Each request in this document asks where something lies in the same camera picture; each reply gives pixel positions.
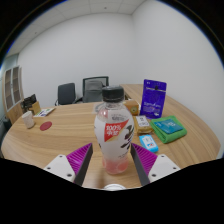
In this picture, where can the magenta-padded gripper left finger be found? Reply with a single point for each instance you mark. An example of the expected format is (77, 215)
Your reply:
(60, 166)

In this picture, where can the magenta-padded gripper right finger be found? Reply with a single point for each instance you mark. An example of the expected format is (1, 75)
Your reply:
(163, 165)

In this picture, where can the clear drink bottle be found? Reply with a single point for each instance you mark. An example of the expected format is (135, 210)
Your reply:
(113, 146)

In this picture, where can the small blue white packet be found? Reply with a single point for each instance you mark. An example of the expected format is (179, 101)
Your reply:
(149, 143)

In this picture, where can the green folded cloth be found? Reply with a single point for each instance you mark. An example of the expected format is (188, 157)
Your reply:
(171, 137)

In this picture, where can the blue card packet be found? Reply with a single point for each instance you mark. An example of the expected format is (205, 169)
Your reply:
(168, 126)

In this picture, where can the flat round red coaster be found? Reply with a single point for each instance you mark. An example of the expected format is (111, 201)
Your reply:
(46, 126)

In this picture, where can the small white round lid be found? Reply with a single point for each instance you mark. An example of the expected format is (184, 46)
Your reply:
(114, 187)

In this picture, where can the white speckled cup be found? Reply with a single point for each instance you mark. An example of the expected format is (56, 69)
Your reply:
(28, 120)

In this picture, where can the white printed leaflet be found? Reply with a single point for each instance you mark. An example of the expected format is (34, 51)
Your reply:
(45, 112)

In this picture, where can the purple standing pouch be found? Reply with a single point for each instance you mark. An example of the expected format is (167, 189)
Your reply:
(153, 98)

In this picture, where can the black sofa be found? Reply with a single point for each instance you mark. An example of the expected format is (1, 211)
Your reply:
(6, 125)

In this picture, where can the clear bag with round disc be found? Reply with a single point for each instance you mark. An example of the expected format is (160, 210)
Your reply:
(96, 108)

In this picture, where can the black box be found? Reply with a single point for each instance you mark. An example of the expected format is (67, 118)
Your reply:
(28, 101)

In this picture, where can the grey backpack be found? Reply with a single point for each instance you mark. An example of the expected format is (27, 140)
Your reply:
(92, 91)

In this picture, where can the wooden cabinet with glass doors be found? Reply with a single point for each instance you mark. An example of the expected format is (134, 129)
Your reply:
(13, 90)

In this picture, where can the black mesh office chair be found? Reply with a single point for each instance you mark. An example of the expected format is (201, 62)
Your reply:
(96, 78)

